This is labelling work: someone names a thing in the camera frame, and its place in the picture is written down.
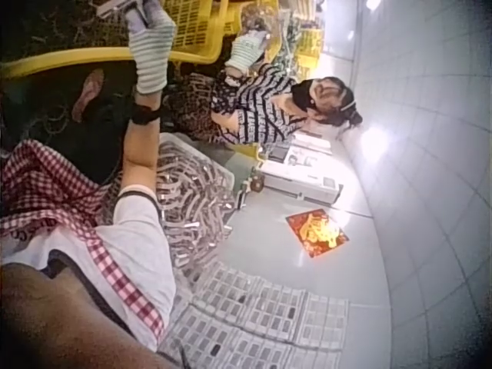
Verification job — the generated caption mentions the person's right hand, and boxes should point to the person's right hand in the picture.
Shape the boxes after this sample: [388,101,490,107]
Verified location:
[126,0,178,96]

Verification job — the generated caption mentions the grey metal part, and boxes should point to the grey metal part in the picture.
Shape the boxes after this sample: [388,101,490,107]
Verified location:
[95,0,150,28]

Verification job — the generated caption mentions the yellow slotted plastic crate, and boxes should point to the yellow slotted plastic crate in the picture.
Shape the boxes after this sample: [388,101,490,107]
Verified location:
[159,0,282,74]

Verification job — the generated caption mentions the yellow crate of dark parts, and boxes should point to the yellow crate of dark parts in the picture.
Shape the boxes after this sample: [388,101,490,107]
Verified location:
[0,0,139,80]

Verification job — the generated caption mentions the black wrist band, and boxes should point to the black wrist band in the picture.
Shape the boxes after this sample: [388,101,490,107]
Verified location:
[130,104,163,126]

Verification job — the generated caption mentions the person's legs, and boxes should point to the person's legs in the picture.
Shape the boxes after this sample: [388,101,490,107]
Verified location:
[0,65,174,186]

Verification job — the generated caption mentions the yellow shelf of goods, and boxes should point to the yellow shelf of goods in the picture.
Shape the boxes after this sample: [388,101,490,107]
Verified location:
[264,0,327,80]

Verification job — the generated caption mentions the white crate of metal parts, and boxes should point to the white crate of metal parts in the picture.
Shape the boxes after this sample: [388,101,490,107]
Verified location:
[153,132,238,274]

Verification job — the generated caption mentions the white cardboard box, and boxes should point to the white cardboard box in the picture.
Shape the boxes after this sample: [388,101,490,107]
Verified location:
[256,132,344,205]

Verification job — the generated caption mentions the red and orange picture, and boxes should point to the red and orange picture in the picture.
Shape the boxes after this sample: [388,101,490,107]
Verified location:
[284,208,351,263]

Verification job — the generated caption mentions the stack of clear part trays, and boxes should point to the stack of clear part trays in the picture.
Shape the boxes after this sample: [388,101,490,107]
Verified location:
[159,261,351,369]

